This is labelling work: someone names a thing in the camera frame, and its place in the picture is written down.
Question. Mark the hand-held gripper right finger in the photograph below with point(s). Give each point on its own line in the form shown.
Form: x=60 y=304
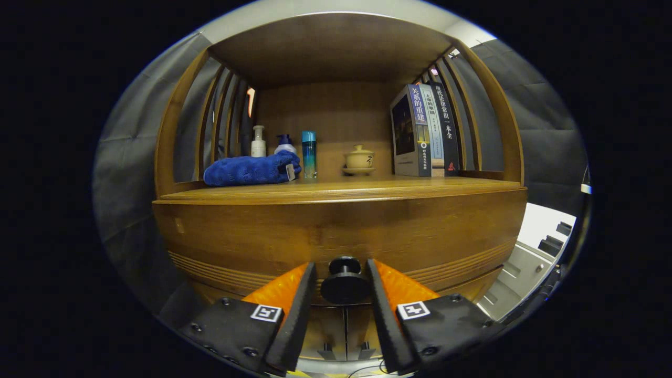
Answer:
x=386 y=325

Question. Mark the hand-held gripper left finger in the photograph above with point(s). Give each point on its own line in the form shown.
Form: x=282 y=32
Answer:
x=299 y=325

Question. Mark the wooden drawer with black knob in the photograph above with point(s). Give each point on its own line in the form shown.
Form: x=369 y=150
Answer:
x=341 y=226

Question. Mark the wooden cabinet door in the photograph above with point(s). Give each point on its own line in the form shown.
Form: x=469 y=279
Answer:
x=328 y=331
x=359 y=331

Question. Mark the wooden countertop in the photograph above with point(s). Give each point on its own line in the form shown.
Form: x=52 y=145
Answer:
x=367 y=188

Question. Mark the wooden cabinet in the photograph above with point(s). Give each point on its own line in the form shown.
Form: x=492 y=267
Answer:
x=336 y=115

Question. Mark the blue folded towel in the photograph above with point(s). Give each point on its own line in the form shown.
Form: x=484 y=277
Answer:
x=247 y=170

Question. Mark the beige lidded teacup with saucer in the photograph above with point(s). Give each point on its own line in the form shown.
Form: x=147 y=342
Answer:
x=359 y=159

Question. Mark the teal blue bottle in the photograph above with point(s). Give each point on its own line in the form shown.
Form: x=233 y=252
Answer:
x=309 y=155

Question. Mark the white pump bottle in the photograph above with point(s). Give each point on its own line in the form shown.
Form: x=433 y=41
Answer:
x=258 y=147

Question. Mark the white bottle with blue cap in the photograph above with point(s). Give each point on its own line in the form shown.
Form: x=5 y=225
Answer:
x=286 y=142

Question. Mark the book with blue spine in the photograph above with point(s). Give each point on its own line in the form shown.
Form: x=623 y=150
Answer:
x=407 y=131

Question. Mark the book with white spine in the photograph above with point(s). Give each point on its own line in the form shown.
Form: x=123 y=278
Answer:
x=433 y=131

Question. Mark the book with black spine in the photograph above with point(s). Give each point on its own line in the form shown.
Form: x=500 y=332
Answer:
x=449 y=131

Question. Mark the black backdrop cloth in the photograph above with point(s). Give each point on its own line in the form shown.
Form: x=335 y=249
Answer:
x=136 y=184

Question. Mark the white side shelf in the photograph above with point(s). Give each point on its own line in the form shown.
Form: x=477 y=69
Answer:
x=586 y=188

